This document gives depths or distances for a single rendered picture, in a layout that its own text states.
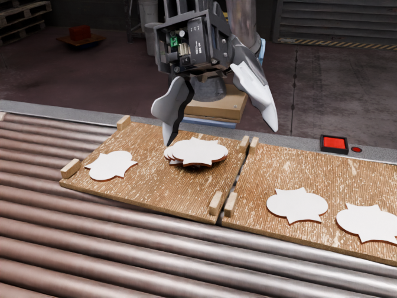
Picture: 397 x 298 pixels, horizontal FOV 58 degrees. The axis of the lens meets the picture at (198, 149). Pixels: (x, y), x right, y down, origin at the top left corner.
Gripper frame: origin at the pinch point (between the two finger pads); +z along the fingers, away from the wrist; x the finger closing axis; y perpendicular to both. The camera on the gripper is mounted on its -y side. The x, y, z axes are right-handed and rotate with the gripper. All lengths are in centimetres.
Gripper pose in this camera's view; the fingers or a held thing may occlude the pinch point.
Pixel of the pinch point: (220, 141)
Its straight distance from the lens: 45.4
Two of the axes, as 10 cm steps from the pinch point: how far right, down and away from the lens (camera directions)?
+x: 8.8, -1.1, -4.6
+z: 1.1, 9.9, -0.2
